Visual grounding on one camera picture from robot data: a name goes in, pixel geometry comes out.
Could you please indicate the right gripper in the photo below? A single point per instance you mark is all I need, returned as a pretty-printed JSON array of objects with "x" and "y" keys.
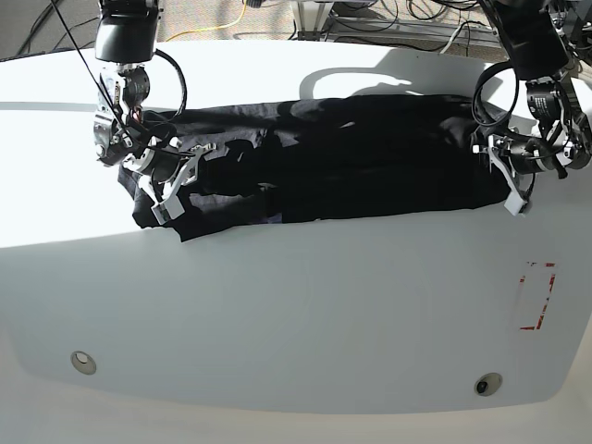
[{"x": 164, "y": 172}]

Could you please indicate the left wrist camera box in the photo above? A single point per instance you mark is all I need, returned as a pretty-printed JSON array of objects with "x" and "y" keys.
[{"x": 516, "y": 204}]

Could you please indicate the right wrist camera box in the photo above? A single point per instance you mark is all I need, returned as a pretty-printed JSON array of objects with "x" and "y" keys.
[{"x": 168, "y": 210}]

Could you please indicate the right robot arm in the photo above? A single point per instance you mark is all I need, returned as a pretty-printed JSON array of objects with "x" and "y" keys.
[{"x": 125, "y": 42}]

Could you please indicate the right table grommet hole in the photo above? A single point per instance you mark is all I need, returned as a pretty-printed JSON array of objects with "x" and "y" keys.
[{"x": 488, "y": 384}]

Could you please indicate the left table grommet hole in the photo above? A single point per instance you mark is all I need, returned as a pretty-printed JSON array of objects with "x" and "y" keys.
[{"x": 83, "y": 363}]

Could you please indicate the table grommet hole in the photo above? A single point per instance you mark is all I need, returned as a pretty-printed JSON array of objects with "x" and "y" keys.
[
  {"x": 83, "y": 363},
  {"x": 488, "y": 384}
]

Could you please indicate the black printed t-shirt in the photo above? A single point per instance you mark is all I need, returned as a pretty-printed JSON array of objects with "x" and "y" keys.
[{"x": 338, "y": 158}]

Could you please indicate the red tape rectangle marking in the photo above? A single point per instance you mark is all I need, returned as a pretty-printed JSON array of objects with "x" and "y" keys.
[{"x": 535, "y": 289}]

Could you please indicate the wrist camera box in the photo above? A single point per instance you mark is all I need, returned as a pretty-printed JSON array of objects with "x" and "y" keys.
[
  {"x": 168, "y": 210},
  {"x": 516, "y": 204}
]

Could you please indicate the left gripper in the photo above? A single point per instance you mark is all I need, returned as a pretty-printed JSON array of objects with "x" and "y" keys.
[{"x": 519, "y": 162}]

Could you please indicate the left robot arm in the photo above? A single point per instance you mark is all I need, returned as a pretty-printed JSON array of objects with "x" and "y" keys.
[{"x": 545, "y": 41}]

